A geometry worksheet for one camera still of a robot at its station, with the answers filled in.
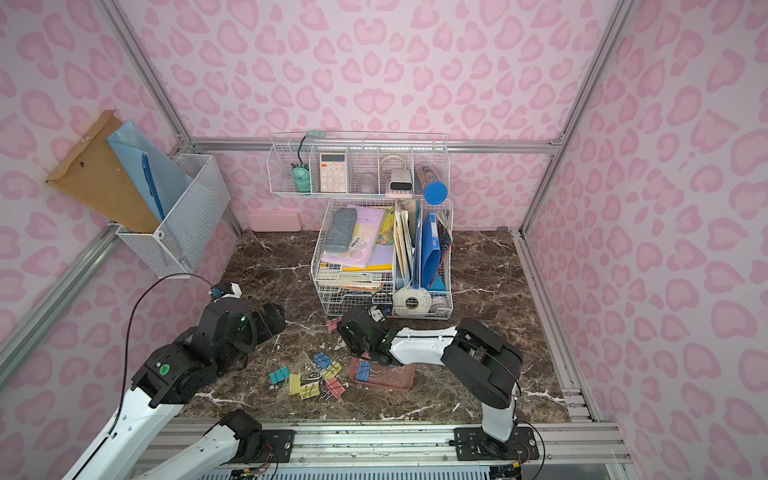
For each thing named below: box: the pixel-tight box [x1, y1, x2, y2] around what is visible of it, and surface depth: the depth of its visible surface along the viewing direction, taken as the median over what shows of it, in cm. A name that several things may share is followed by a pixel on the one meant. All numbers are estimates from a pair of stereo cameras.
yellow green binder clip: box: [322, 360, 343, 380], surface depth 86 cm
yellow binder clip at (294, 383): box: [289, 373, 301, 395], surface depth 84 cm
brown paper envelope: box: [45, 110, 161, 233], surface depth 69 cm
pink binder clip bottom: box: [325, 377, 346, 398], surface depth 83 cm
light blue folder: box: [107, 120, 193, 222], surface depth 71 cm
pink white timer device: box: [380, 154, 413, 199], surface depth 90 cm
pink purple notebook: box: [321, 204, 386, 269], surface depth 89 cm
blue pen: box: [141, 153, 166, 220], surface depth 68 cm
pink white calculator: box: [320, 153, 347, 193], surface depth 97 cm
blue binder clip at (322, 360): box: [313, 352, 333, 370], surface depth 87 cm
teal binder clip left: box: [269, 366, 291, 385], surface depth 85 cm
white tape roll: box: [393, 287, 432, 317], surface depth 95 cm
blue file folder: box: [422, 212, 447, 291], surface depth 92 cm
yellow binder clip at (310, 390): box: [300, 382, 321, 400], surface depth 83 cm
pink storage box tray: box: [349, 351, 416, 390], surface depth 86 cm
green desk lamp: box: [291, 131, 326, 193], surface depth 92 cm
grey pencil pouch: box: [325, 208, 357, 253], surface depth 88 cm
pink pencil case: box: [247, 210, 302, 232], surface depth 120 cm
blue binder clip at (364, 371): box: [356, 361, 371, 382], surface depth 85 cm
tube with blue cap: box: [415, 164, 449, 205], surface depth 86 cm
